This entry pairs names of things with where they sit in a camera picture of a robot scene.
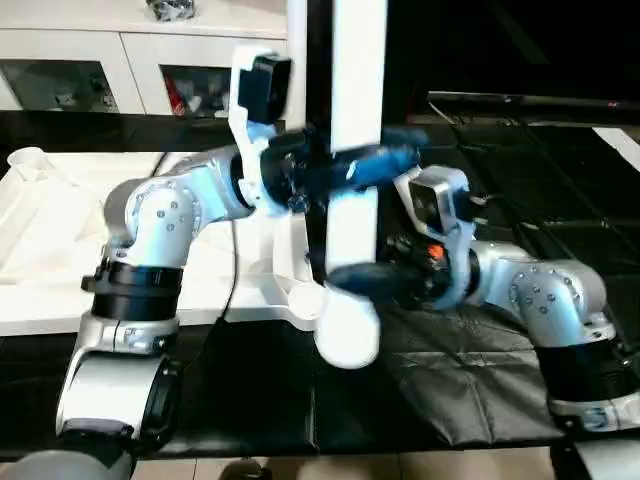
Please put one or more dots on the white plastic table leg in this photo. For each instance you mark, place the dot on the white plastic table leg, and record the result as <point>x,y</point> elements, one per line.
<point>296,60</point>
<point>355,90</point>

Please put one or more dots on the white plastic table top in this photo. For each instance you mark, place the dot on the white plastic table top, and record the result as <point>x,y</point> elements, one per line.
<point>60,260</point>

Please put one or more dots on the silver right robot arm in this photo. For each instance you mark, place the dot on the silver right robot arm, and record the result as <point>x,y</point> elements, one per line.
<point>560,320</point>

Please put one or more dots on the black work mat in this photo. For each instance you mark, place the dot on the black work mat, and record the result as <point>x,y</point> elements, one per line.
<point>420,390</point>

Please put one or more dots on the red bottle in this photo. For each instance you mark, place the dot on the red bottle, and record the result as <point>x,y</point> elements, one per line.
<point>176,98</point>

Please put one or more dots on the white glass-door cabinet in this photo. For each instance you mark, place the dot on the white glass-door cabinet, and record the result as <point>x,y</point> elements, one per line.
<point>130,55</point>

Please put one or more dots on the small silver ornament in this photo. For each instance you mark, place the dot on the small silver ornament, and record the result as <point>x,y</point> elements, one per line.
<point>172,9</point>

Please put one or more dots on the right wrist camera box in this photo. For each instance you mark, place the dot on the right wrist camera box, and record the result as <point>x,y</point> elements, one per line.
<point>438,200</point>

